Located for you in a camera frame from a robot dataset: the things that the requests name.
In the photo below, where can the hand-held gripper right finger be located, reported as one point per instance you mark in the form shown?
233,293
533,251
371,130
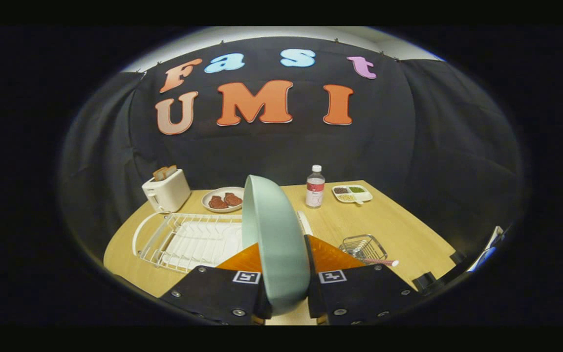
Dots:
359,293

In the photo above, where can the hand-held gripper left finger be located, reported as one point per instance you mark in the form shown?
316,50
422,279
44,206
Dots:
218,293

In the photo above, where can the pink and white spoon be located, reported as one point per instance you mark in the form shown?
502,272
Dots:
384,262

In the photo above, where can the light green plate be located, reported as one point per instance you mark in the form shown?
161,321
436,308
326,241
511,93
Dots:
276,234

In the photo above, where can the round white plate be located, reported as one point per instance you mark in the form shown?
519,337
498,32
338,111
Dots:
223,189

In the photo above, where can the black table clamp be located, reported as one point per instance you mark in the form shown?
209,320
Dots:
425,281
457,256

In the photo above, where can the yellow beans portion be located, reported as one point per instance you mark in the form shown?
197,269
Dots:
346,197

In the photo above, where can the white divided tray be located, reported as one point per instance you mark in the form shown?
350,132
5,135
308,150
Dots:
367,196

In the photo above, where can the green beans portion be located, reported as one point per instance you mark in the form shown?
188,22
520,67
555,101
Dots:
357,189

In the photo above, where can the dark brown beans portion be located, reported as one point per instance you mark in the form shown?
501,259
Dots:
341,190

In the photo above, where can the clear bottle with red label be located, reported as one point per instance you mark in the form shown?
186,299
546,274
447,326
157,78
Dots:
314,193

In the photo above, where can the white toaster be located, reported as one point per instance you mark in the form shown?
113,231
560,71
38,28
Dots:
169,193

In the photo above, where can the toast slice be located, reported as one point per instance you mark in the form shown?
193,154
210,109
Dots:
171,170
159,173

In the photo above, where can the white and blue object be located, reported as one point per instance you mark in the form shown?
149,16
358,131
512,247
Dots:
487,249

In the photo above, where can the black backdrop cloth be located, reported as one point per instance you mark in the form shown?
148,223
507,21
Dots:
433,146

